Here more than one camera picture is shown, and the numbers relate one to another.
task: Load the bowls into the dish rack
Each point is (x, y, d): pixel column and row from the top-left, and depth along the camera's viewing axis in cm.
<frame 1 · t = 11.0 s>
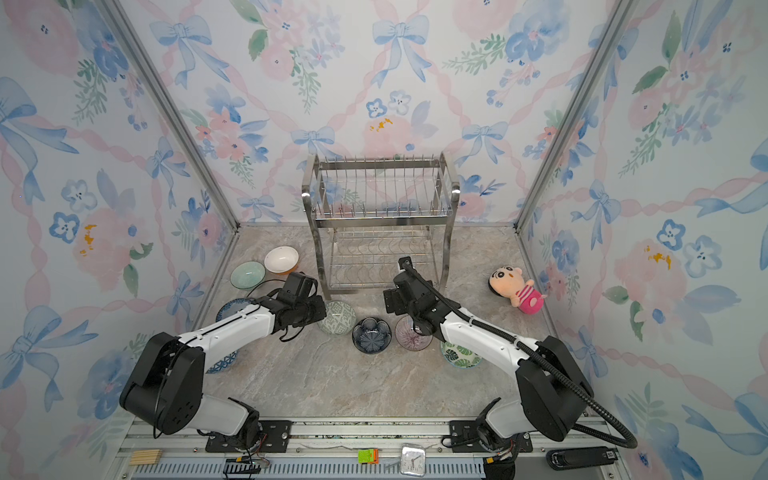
left hand: (325, 307, 90), fingers closed
right hand: (401, 287, 87), fingers open
white orange bowl: (282, 260, 108), point 3 cm above the table
pale green bowl: (247, 275, 103), point 4 cm above the table
green white patterned bowl: (340, 318, 94), point 2 cm above the table
dark blue flower bowl: (371, 335, 92), point 2 cm above the table
pink purple glass bowl: (408, 338, 92), on the table
plush doll pink shirt: (508, 281, 97), point 8 cm above the table

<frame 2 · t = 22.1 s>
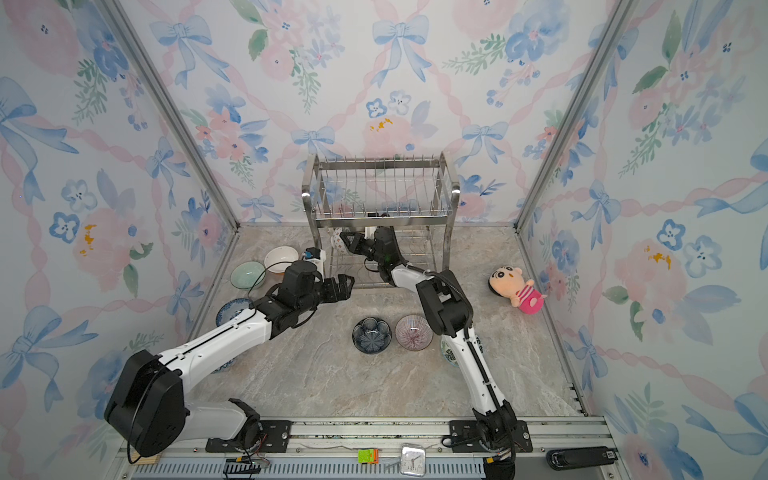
left hand: (343, 278, 84), fingers open
right hand: (340, 232, 99), fingers closed
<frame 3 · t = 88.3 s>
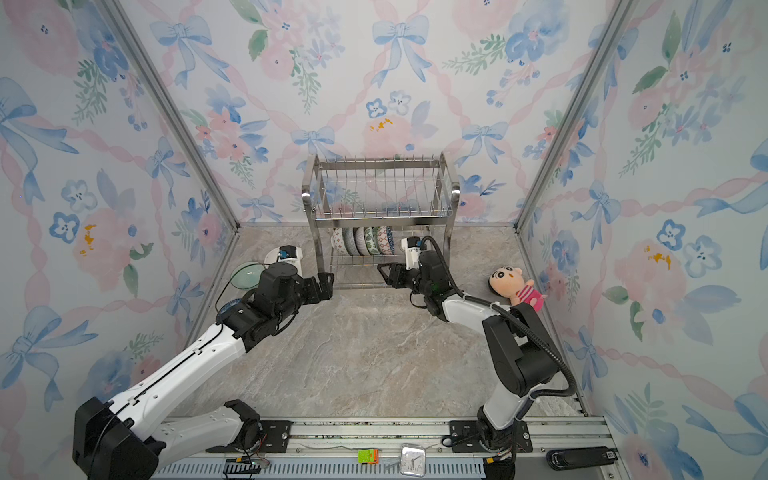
left hand: (320, 274, 78), fingers open
right hand: (382, 264, 89), fingers open
green leaf pattern bowl: (371, 239, 102), point 12 cm above the table
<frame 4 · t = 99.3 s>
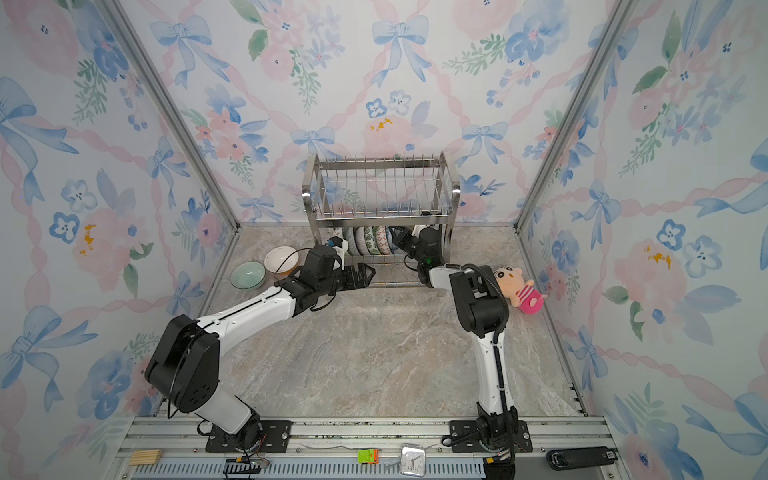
left hand: (365, 270, 86), fingers open
right hand: (389, 224, 100), fingers closed
